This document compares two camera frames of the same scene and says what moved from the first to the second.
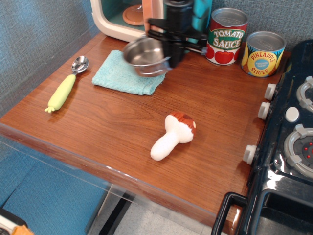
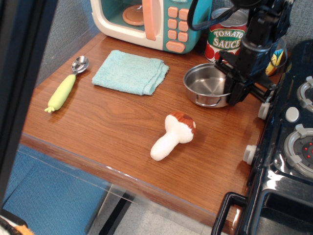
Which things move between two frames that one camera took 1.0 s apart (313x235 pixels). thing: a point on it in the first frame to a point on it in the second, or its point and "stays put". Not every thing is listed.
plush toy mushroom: x=181 y=128 stays put
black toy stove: x=279 y=195 stays put
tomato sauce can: x=228 y=29 stays put
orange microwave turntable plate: x=133 y=15 stays put
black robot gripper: x=175 y=32 to x=245 y=72
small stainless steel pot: x=146 y=55 to x=205 y=84
